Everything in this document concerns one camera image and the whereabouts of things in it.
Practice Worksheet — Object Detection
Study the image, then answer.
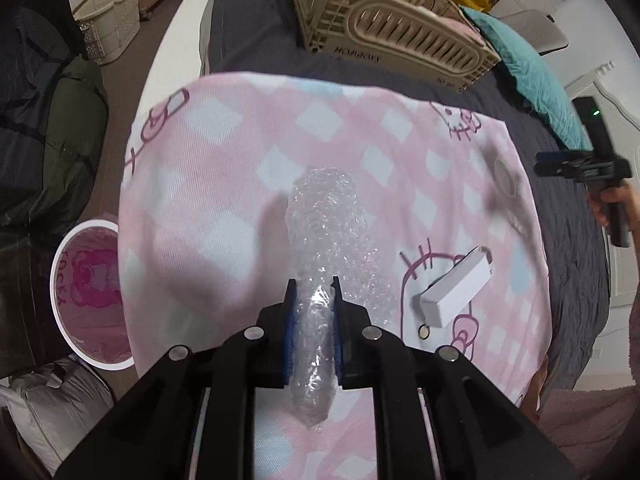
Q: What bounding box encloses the small white cardboard box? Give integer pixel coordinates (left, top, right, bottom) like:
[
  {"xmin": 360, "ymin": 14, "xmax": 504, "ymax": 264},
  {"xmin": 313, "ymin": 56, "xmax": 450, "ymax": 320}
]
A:
[{"xmin": 419, "ymin": 246, "xmax": 496, "ymax": 328}]

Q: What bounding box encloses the silver plastic bag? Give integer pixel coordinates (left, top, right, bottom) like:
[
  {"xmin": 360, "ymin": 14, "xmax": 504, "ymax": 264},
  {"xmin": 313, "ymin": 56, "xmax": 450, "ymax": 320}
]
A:
[{"xmin": 0, "ymin": 355, "xmax": 121, "ymax": 476}]

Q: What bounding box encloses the dark green bag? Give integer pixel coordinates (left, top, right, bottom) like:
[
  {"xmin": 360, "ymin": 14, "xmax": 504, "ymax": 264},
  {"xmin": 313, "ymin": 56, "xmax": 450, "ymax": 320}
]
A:
[{"xmin": 0, "ymin": 55, "xmax": 109, "ymax": 227}]

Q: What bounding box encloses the person's right hand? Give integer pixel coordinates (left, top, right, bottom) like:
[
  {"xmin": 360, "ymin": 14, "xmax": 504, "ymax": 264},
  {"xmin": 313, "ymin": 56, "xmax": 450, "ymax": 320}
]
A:
[{"xmin": 587, "ymin": 182, "xmax": 637, "ymax": 235}]

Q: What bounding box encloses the person's pink fuzzy clothing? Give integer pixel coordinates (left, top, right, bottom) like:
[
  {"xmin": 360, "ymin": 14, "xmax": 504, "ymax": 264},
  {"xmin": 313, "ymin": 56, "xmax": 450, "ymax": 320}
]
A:
[{"xmin": 537, "ymin": 382, "xmax": 640, "ymax": 480}]

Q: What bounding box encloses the pink checkered printed cloth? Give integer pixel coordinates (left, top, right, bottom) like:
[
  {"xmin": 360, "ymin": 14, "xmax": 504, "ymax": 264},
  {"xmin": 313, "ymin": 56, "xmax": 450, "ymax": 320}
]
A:
[{"xmin": 117, "ymin": 71, "xmax": 553, "ymax": 480}]

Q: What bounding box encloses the teal pillow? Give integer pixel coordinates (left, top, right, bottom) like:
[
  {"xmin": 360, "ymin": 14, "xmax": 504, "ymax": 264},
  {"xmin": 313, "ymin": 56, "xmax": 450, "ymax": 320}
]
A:
[{"xmin": 460, "ymin": 6, "xmax": 594, "ymax": 151}]

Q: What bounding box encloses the beige laundry basket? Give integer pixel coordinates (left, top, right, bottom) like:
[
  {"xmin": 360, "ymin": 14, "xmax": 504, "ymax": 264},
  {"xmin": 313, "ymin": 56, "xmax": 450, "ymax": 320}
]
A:
[{"xmin": 72, "ymin": 0, "xmax": 142, "ymax": 66}]

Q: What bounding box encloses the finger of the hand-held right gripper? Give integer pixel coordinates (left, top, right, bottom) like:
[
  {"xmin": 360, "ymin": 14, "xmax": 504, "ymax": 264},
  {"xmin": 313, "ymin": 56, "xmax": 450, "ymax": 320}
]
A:
[{"xmin": 534, "ymin": 151, "xmax": 592, "ymax": 177}]

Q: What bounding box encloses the beige chair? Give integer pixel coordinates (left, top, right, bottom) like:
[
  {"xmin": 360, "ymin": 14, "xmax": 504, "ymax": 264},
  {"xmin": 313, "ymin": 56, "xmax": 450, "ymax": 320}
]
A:
[{"xmin": 495, "ymin": 7, "xmax": 571, "ymax": 57}]

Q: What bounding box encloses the beige folding plastic crate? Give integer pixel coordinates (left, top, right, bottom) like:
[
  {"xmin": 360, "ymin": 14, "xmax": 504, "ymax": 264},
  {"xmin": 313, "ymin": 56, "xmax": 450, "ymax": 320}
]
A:
[{"xmin": 292, "ymin": 0, "xmax": 501, "ymax": 94}]

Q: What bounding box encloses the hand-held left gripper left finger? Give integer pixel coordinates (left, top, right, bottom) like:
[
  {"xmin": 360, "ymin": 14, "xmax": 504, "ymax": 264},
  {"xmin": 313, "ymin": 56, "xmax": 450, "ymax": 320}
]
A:
[{"xmin": 52, "ymin": 280, "xmax": 301, "ymax": 480}]

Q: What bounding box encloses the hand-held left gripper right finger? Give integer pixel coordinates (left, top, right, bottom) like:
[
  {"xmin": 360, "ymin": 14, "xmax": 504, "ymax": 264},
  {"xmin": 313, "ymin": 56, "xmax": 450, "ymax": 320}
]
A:
[{"xmin": 330, "ymin": 276, "xmax": 576, "ymax": 480}]

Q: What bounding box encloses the white bin with pink liner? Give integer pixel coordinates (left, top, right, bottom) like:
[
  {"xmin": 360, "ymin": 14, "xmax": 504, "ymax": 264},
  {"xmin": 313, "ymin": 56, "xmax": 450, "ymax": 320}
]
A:
[{"xmin": 50, "ymin": 219, "xmax": 137, "ymax": 372}]

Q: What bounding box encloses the clear bubble wrap sheet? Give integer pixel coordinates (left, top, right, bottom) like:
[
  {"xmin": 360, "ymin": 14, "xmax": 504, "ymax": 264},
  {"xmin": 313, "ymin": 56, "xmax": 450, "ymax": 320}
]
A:
[{"xmin": 285, "ymin": 167, "xmax": 401, "ymax": 426}]

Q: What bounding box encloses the bed with dark grey sheet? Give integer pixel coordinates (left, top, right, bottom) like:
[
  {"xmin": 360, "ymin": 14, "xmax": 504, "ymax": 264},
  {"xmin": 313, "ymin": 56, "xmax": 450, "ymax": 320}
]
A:
[{"xmin": 132, "ymin": 0, "xmax": 613, "ymax": 391}]

